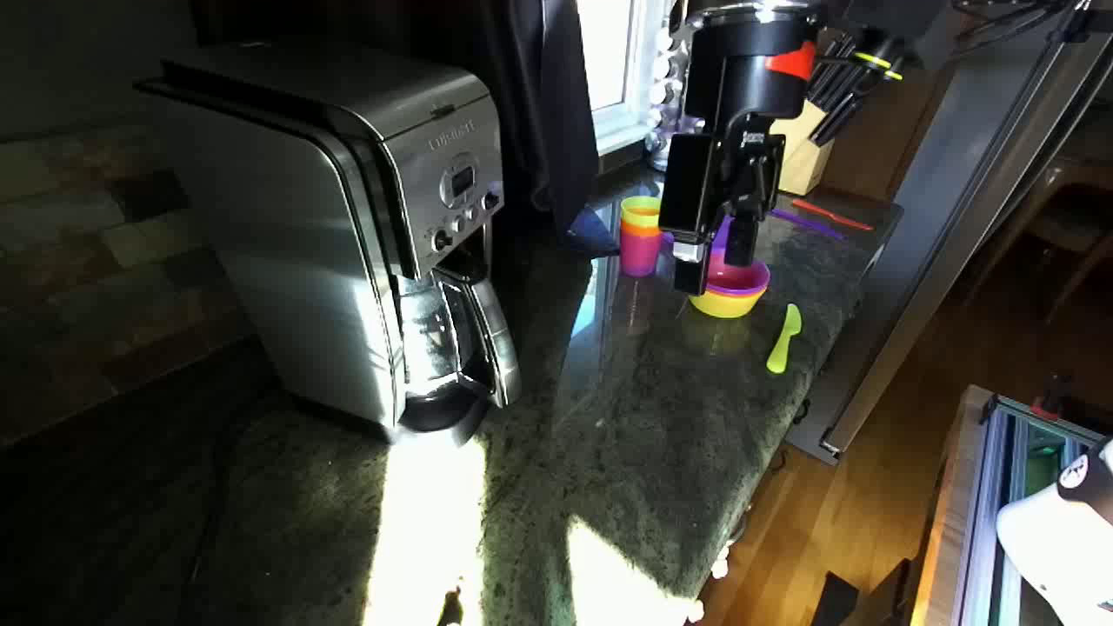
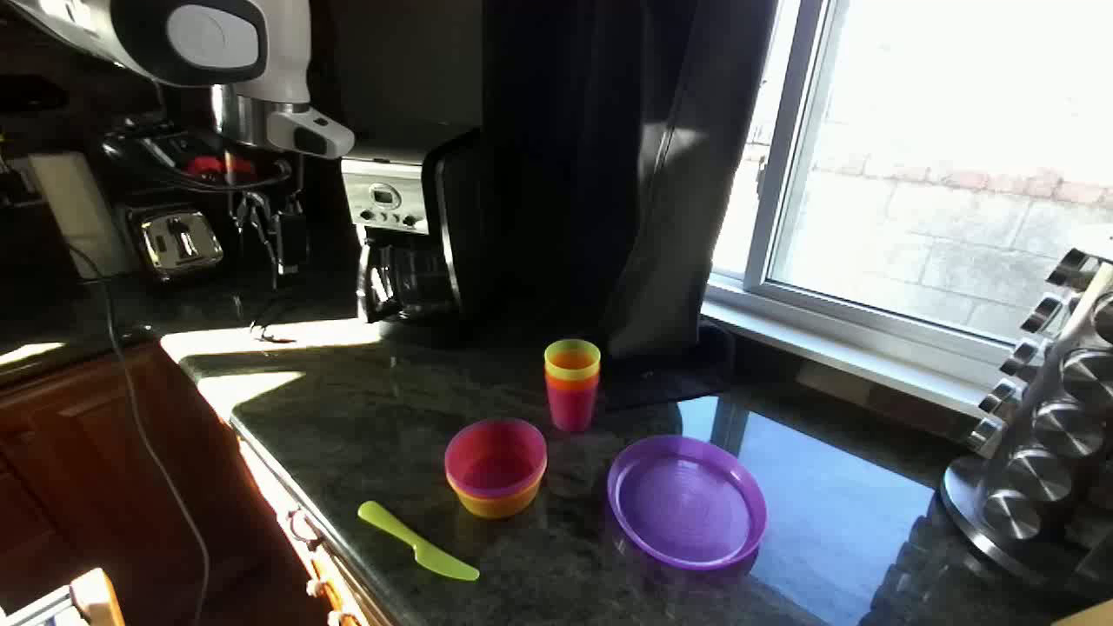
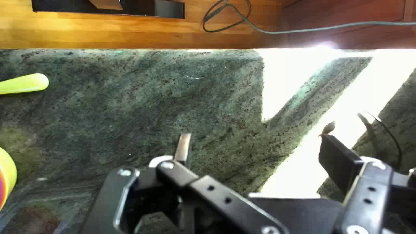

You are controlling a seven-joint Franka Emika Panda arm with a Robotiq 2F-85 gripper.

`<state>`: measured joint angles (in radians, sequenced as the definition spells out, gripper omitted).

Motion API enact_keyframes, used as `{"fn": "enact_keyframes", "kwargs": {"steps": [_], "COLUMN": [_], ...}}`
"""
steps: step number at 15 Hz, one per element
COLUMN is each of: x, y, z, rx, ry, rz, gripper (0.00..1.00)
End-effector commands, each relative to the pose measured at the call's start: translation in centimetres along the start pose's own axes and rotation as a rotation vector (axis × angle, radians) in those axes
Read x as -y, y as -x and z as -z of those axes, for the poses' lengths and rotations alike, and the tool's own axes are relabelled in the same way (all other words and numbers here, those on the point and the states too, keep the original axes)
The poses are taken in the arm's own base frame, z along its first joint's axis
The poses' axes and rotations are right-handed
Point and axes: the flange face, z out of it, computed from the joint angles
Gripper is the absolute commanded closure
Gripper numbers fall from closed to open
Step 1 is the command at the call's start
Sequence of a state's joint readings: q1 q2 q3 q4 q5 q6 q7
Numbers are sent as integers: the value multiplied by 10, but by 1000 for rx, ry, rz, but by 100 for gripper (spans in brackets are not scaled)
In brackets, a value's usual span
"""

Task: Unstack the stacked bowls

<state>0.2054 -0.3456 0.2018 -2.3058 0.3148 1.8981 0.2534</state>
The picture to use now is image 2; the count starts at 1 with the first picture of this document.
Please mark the silver toaster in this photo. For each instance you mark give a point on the silver toaster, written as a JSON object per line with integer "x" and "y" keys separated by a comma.
{"x": 170, "y": 240}

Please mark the white window frame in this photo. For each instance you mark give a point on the white window frame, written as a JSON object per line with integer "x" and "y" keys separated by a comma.
{"x": 845, "y": 336}

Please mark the dark curtain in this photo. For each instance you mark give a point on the dark curtain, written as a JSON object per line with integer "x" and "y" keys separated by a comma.
{"x": 614, "y": 140}

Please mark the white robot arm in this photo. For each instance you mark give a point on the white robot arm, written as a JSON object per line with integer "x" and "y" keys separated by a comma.
{"x": 247, "y": 53}

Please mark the stacked plastic cups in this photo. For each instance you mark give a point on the stacked plastic cups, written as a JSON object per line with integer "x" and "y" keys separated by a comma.
{"x": 570, "y": 373}

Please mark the purple plastic plate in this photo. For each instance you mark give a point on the purple plastic plate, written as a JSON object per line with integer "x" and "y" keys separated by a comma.
{"x": 686, "y": 501}

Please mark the silver coffee maker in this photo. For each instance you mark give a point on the silver coffee maker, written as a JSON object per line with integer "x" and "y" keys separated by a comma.
{"x": 415, "y": 218}

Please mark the purple plastic bowl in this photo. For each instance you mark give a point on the purple plastic bowl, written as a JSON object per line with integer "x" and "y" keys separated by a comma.
{"x": 496, "y": 456}

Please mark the orange plastic bowl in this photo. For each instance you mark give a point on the orange plastic bowl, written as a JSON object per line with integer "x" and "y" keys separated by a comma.
{"x": 498, "y": 507}

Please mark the green plastic knife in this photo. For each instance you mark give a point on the green plastic knife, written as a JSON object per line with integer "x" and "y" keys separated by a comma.
{"x": 420, "y": 551}

